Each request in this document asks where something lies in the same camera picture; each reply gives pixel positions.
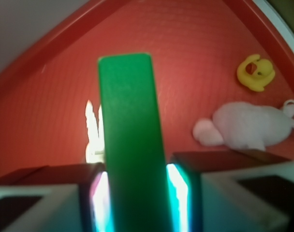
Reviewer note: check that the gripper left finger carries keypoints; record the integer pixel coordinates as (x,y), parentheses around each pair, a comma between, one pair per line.
(68,198)

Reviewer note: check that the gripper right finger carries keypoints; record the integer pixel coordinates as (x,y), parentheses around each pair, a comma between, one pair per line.
(231,191)

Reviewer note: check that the green rectangular block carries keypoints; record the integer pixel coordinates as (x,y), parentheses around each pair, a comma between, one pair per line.
(134,150)

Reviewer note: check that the bunch of silver keys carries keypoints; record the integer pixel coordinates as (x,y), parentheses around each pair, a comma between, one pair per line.
(95,149)

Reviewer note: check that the pink plush pig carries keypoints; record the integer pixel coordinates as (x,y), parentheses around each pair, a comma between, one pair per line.
(241,125)

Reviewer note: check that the yellow rubber duck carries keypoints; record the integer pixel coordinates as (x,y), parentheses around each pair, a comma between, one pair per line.
(255,73)

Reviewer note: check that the red plastic tray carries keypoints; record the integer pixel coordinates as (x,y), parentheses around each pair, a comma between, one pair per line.
(196,47)

